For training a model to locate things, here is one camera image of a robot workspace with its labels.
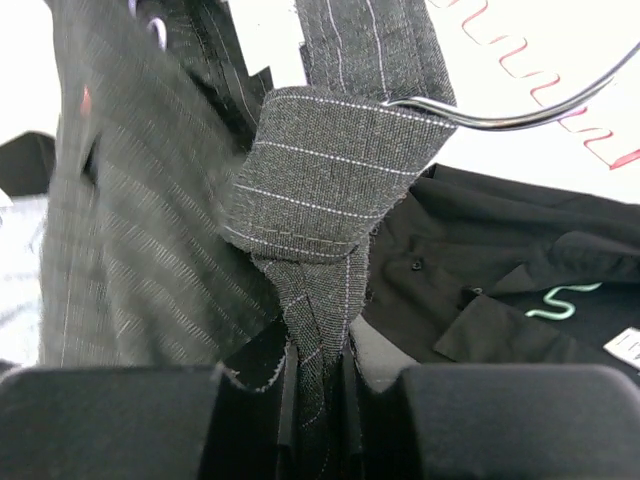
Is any mint green hanger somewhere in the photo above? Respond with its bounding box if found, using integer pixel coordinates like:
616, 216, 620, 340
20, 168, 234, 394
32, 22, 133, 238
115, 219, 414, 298
524, 282, 602, 321

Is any lilac hanger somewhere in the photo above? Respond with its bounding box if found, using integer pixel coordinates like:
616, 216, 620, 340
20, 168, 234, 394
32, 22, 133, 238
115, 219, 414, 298
127, 0, 640, 132

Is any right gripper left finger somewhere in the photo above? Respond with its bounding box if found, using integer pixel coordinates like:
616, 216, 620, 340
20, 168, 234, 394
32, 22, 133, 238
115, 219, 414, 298
1, 321, 293, 479

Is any black plain shirt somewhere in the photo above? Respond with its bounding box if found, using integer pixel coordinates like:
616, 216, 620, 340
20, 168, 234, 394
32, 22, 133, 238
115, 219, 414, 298
363, 166, 639, 378

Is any pink hanger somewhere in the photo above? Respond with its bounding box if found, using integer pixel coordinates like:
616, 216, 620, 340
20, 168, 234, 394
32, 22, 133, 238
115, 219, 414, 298
434, 0, 640, 171

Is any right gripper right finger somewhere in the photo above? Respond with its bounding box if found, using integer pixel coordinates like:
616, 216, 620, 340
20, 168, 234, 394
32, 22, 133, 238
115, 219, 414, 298
344, 320, 639, 479

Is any black pinstripe shirt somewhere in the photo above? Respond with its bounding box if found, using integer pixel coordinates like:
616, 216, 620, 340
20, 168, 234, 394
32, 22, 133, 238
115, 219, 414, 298
39, 1, 454, 479

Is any grey shirt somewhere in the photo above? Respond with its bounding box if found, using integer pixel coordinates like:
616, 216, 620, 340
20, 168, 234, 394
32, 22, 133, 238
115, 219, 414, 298
1, 196, 48, 365

